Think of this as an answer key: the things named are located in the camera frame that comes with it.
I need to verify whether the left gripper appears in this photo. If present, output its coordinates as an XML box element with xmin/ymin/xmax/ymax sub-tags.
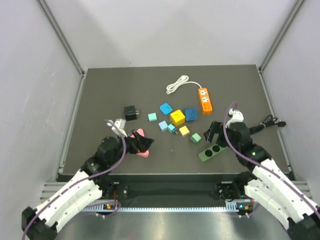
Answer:
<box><xmin>108</xmin><ymin>130</ymin><xmax>154</xmax><ymax>166</ymax></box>

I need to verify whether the pink triangular socket adapter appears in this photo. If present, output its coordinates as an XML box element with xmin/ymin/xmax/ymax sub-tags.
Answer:
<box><xmin>130</xmin><ymin>128</ymin><xmax>150</xmax><ymax>158</ymax></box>

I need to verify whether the mint green charger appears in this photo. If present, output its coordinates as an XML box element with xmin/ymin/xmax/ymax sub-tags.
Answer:
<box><xmin>190</xmin><ymin>133</ymin><xmax>202</xmax><ymax>144</ymax></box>

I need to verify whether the green power strip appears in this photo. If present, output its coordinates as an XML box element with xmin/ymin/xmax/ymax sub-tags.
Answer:
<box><xmin>198</xmin><ymin>144</ymin><xmax>228</xmax><ymax>163</ymax></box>

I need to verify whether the yellow plug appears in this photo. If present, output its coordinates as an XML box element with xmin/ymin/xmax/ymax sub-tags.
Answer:
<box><xmin>179</xmin><ymin>125</ymin><xmax>190</xmax><ymax>137</ymax></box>

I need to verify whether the light blue plug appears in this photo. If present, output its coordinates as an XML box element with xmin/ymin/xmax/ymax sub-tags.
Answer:
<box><xmin>158</xmin><ymin>120</ymin><xmax>168</xmax><ymax>132</ymax></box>

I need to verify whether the teal charger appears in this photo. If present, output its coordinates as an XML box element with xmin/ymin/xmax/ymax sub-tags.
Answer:
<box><xmin>146</xmin><ymin>112</ymin><xmax>158</xmax><ymax>123</ymax></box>

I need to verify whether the blue cube plug adapter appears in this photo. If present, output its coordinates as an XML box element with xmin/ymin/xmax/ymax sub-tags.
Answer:
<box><xmin>184</xmin><ymin>107</ymin><xmax>198</xmax><ymax>122</ymax></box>

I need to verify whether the teal plug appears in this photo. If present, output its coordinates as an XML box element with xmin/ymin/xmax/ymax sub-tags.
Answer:
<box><xmin>167</xmin><ymin>124</ymin><xmax>178</xmax><ymax>135</ymax></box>

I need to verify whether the black socket block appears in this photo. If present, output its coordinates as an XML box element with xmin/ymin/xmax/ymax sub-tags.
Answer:
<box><xmin>123</xmin><ymin>105</ymin><xmax>140</xmax><ymax>121</ymax></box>

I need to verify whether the orange power strip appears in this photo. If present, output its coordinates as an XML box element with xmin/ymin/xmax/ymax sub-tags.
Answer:
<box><xmin>198</xmin><ymin>87</ymin><xmax>213</xmax><ymax>115</ymax></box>

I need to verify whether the yellow cube plug adapter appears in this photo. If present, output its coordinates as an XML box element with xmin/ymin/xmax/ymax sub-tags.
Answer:
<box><xmin>169</xmin><ymin>109</ymin><xmax>186</xmax><ymax>127</ymax></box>

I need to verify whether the blue rounded plug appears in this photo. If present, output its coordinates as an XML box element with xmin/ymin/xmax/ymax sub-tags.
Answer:
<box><xmin>159</xmin><ymin>103</ymin><xmax>173</xmax><ymax>115</ymax></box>

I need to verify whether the white power cable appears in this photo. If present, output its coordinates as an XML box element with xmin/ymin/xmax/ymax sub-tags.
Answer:
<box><xmin>165</xmin><ymin>74</ymin><xmax>202</xmax><ymax>95</ymax></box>

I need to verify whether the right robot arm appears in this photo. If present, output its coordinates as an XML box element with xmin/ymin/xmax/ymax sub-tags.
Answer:
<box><xmin>204</xmin><ymin>121</ymin><xmax>320</xmax><ymax>240</ymax></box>

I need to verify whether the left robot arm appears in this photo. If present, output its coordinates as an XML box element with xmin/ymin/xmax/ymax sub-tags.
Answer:
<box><xmin>21</xmin><ymin>130</ymin><xmax>154</xmax><ymax>240</ymax></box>

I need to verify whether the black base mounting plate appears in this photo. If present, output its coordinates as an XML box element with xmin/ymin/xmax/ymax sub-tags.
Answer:
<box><xmin>112</xmin><ymin>182</ymin><xmax>246</xmax><ymax>202</ymax></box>

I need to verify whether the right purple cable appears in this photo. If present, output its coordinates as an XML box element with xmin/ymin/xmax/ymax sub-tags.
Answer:
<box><xmin>222</xmin><ymin>101</ymin><xmax>320</xmax><ymax>218</ymax></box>

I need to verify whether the purple cable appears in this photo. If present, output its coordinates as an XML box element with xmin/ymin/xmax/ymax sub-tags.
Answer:
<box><xmin>222</xmin><ymin>101</ymin><xmax>320</xmax><ymax>218</ymax></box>
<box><xmin>22</xmin><ymin>119</ymin><xmax>127</xmax><ymax>240</ymax></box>

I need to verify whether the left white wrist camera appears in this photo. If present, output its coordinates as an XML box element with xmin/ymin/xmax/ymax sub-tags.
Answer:
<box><xmin>104</xmin><ymin>118</ymin><xmax>128</xmax><ymax>138</ymax></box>

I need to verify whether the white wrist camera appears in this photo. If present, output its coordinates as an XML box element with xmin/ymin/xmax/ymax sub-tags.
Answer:
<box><xmin>104</xmin><ymin>118</ymin><xmax>128</xmax><ymax>138</ymax></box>
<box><xmin>225</xmin><ymin>108</ymin><xmax>244</xmax><ymax>128</ymax></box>

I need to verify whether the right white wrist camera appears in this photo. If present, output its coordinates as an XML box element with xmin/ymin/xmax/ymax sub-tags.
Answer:
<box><xmin>225</xmin><ymin>108</ymin><xmax>244</xmax><ymax>128</ymax></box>

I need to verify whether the black coiled power cable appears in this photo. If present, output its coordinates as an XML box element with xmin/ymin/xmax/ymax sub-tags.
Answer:
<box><xmin>248</xmin><ymin>114</ymin><xmax>287</xmax><ymax>135</ymax></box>

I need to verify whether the white slotted cable duct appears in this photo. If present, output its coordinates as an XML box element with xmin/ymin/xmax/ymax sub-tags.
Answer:
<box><xmin>82</xmin><ymin>200</ymin><xmax>254</xmax><ymax>213</ymax></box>

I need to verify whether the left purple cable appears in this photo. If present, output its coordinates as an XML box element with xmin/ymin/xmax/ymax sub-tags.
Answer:
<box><xmin>22</xmin><ymin>119</ymin><xmax>127</xmax><ymax>240</ymax></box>

